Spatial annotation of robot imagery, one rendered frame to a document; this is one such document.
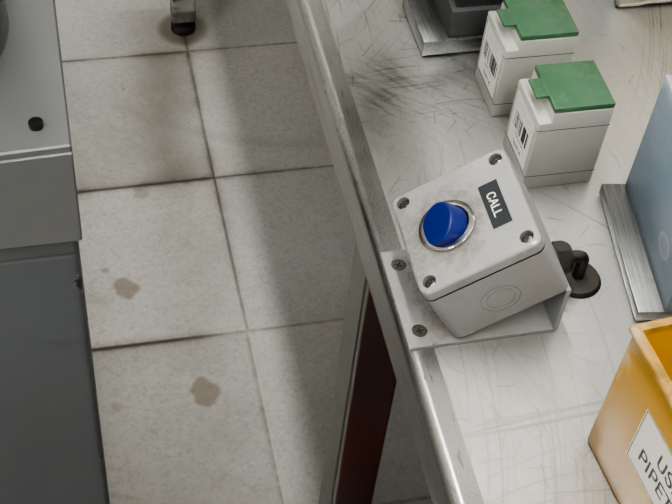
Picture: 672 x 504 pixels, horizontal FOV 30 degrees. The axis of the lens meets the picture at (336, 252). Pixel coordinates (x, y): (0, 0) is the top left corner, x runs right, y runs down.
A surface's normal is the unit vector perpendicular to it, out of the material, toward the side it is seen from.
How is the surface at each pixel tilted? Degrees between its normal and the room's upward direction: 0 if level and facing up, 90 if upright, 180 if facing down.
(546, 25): 0
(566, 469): 0
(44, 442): 90
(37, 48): 3
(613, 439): 90
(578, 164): 90
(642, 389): 90
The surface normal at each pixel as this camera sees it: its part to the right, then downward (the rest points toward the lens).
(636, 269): 0.08, -0.64
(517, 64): 0.22, 0.76
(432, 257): -0.42, -0.50
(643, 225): -0.99, 0.00
